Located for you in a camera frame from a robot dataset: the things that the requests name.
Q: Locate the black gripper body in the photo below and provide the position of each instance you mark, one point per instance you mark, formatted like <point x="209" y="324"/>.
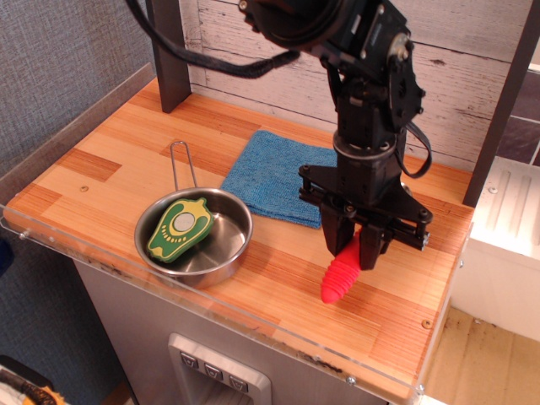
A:
<point x="370" y="178"/>

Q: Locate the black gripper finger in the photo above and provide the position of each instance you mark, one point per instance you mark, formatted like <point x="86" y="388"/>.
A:
<point x="373" y="241"/>
<point x="338" y="226"/>

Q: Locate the spoon with red handle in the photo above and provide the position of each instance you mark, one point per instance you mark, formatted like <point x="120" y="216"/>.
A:
<point x="344" y="268"/>

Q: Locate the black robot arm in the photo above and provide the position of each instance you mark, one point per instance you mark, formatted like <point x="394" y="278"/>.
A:
<point x="366" y="49"/>

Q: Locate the blue folded cloth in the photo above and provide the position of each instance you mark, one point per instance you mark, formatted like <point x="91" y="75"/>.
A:
<point x="266" y="177"/>

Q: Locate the small steel saucepan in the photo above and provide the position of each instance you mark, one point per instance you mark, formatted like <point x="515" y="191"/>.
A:
<point x="215" y="258"/>

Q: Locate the clear acrylic edge guard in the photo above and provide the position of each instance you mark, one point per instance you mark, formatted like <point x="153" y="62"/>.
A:
<point x="378" y="338"/>

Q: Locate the green yellow toy pepper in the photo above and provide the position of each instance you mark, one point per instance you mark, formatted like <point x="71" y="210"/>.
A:
<point x="184" y="224"/>

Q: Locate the silver dispenser panel with buttons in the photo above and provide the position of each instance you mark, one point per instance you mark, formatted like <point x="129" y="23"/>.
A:
<point x="206" y="376"/>

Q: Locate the yellow object at corner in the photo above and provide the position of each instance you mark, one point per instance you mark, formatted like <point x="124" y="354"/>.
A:
<point x="35" y="395"/>

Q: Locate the dark right shelf post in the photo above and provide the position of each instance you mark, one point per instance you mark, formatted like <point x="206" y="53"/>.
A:
<point x="512" y="86"/>

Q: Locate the dark shelf post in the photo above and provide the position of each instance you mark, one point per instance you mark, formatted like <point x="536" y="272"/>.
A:
<point x="512" y="86"/>
<point x="172" y="73"/>

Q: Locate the dark left shelf post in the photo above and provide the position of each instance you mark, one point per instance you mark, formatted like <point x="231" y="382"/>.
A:
<point x="172" y="73"/>

